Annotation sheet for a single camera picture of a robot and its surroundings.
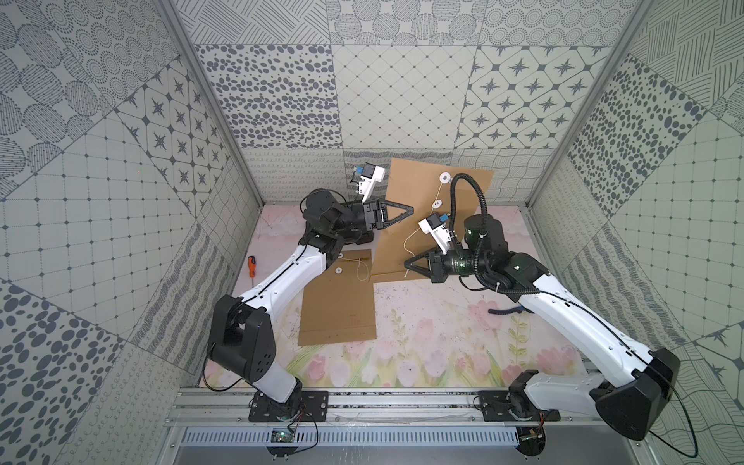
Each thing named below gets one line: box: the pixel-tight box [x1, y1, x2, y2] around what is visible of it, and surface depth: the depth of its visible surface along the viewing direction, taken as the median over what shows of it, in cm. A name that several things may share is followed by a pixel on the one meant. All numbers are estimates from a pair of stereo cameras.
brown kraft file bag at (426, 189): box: [371, 157, 495, 279], surface depth 63 cm
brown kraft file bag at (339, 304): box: [298, 248, 377, 347], surface depth 93 cm
